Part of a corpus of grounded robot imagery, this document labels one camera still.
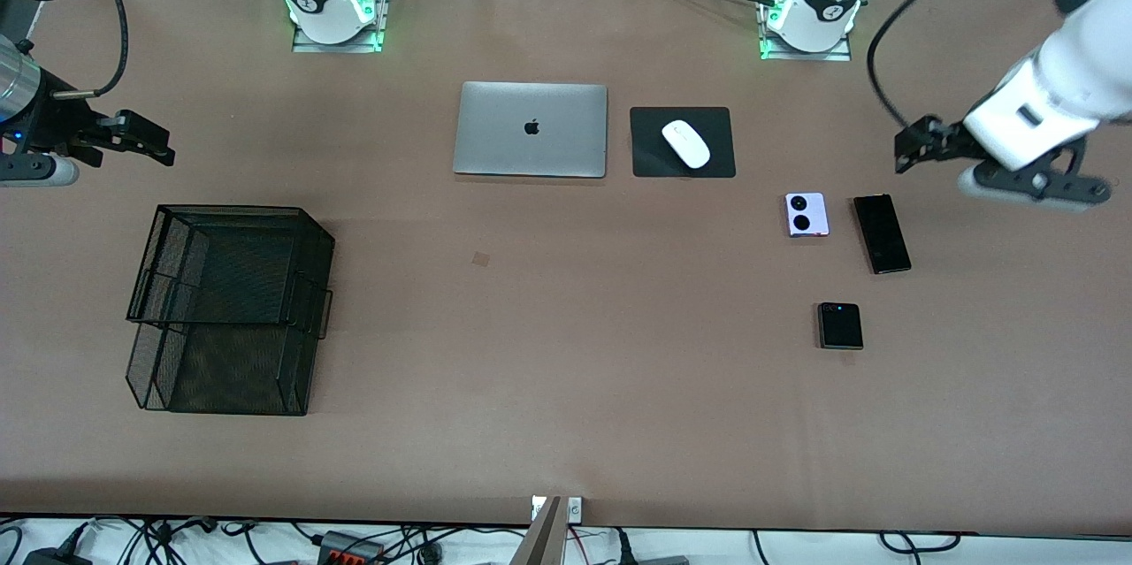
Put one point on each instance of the black flip phone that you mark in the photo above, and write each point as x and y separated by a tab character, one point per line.
840	328

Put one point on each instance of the white metal bracket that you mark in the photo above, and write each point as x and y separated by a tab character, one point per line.
575	509

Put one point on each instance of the black mesh stacked tray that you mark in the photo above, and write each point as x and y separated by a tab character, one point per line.
230	282

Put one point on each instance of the white computer mouse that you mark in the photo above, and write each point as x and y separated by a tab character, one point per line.
686	143

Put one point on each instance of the black mouse pad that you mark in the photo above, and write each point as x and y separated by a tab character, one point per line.
650	158

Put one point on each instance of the grey metal post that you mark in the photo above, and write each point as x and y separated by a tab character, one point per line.
541	543

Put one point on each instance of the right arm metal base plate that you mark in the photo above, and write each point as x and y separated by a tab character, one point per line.
336	46

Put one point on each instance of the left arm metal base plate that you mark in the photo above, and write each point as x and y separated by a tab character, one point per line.
805	56

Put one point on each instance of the black slab smartphone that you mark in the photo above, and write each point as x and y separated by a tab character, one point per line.
883	233

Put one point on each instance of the black plastic box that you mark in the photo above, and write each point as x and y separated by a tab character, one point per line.
53	558

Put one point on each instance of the black orange power adapter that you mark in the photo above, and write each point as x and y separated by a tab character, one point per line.
349	552

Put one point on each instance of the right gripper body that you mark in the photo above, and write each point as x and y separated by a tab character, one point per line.
55	121

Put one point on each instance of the lilac flip phone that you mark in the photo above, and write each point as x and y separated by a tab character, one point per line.
818	225

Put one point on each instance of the silver closed laptop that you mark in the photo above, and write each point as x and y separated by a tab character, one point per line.
495	132

